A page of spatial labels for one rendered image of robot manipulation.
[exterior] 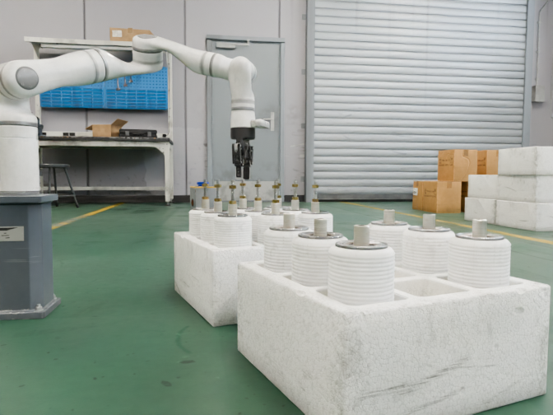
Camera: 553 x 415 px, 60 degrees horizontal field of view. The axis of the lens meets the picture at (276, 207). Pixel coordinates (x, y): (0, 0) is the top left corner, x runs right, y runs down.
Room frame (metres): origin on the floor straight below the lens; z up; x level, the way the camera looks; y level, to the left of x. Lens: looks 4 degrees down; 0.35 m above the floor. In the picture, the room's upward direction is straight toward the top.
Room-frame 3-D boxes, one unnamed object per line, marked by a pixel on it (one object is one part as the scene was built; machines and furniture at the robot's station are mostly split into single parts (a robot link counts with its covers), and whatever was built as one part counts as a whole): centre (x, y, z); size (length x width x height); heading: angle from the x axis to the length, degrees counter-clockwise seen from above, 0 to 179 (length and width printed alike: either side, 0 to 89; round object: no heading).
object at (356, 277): (0.69, -0.12, 0.16); 0.10 x 0.10 x 0.18
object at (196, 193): (1.57, 0.24, 0.16); 0.07 x 0.07 x 0.31; 25
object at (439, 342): (0.84, -0.18, 0.09); 0.39 x 0.39 x 0.18; 25
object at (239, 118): (1.44, 0.08, 0.52); 0.11 x 0.09 x 0.06; 76
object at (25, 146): (1.21, 0.65, 0.39); 0.09 x 0.09 x 0.17; 9
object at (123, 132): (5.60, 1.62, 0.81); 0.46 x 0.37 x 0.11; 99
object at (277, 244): (0.90, -0.02, 0.16); 0.10 x 0.10 x 0.18
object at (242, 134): (1.45, 0.10, 0.45); 0.08 x 0.08 x 0.09
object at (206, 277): (1.34, 0.05, 0.09); 0.39 x 0.39 x 0.18; 25
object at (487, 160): (4.72, -2.10, 0.45); 0.30 x 0.24 x 0.30; 6
